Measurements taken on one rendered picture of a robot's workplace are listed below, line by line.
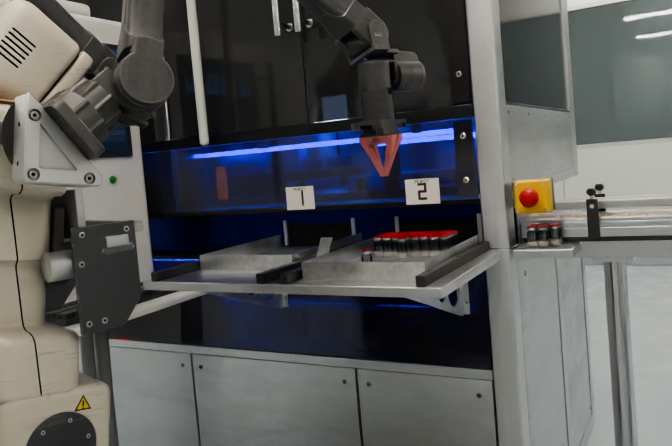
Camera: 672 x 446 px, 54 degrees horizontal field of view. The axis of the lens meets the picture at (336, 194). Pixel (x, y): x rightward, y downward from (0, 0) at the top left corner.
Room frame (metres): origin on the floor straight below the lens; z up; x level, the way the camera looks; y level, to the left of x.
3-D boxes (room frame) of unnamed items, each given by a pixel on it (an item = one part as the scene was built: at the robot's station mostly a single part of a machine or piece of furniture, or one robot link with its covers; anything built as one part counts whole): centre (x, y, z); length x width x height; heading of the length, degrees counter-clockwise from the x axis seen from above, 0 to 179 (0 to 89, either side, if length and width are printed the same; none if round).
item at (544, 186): (1.44, -0.44, 1.00); 0.08 x 0.07 x 0.07; 151
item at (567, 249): (1.47, -0.47, 0.87); 0.14 x 0.13 x 0.02; 151
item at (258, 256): (1.63, 0.14, 0.90); 0.34 x 0.26 x 0.04; 151
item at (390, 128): (1.18, -0.08, 1.12); 0.07 x 0.07 x 0.09; 60
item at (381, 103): (1.19, -0.09, 1.19); 0.10 x 0.07 x 0.07; 150
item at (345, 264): (1.38, -0.12, 0.90); 0.34 x 0.26 x 0.04; 151
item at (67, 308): (1.60, 0.56, 0.82); 0.40 x 0.14 x 0.02; 151
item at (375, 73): (1.19, -0.09, 1.25); 0.07 x 0.06 x 0.07; 124
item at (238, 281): (1.49, 0.02, 0.87); 0.70 x 0.48 x 0.02; 61
